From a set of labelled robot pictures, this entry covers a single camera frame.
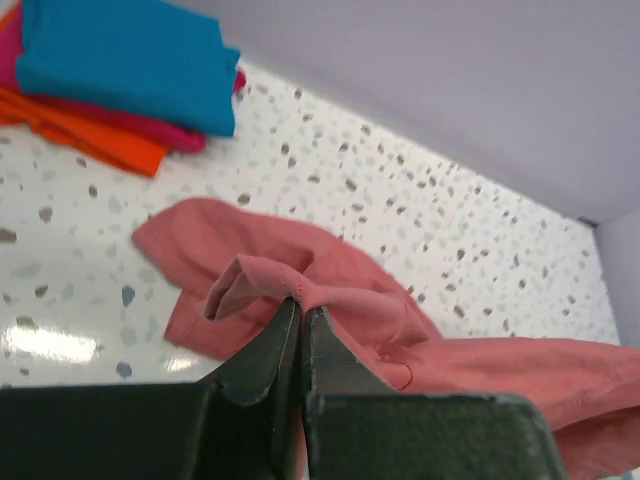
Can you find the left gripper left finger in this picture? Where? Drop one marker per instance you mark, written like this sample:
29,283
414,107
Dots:
238,422

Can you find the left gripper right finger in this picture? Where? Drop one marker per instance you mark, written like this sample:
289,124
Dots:
357,427

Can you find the salmon pink t-shirt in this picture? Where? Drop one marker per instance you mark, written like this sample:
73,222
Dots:
234,268

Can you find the orange folded t-shirt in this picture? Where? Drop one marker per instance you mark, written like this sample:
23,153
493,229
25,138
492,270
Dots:
96,133

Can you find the magenta folded t-shirt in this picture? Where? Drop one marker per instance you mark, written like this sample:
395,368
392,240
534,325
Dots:
172,135

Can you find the blue folded t-shirt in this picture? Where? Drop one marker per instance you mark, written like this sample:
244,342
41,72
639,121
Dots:
151,58

